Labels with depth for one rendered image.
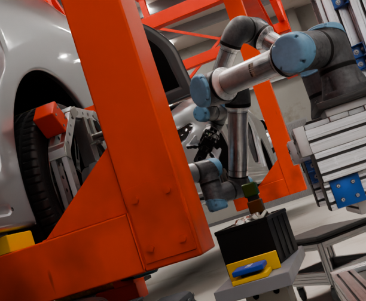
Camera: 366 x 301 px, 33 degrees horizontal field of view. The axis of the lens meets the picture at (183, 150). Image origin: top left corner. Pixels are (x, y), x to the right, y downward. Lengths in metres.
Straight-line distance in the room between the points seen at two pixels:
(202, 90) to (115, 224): 0.66
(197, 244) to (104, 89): 0.47
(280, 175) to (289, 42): 4.00
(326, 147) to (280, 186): 3.89
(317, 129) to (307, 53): 0.23
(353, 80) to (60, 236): 0.96
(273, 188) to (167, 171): 4.21
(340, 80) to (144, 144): 0.64
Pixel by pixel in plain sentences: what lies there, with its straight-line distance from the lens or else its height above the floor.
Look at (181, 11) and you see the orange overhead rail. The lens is 8.56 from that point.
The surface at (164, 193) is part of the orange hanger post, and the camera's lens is 1.57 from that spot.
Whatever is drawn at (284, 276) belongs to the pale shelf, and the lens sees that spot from 1.33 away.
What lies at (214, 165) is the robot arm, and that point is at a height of 0.77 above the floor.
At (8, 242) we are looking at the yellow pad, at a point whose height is 0.71.
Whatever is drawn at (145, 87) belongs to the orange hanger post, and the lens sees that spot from 1.60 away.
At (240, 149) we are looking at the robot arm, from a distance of 2.26.
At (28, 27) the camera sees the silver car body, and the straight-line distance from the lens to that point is 2.42.
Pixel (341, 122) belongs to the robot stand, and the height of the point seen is 0.75.
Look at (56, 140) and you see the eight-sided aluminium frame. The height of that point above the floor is 1.00.
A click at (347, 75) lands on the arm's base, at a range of 1.90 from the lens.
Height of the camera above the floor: 0.62
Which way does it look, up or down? 6 degrees up
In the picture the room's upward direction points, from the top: 18 degrees counter-clockwise
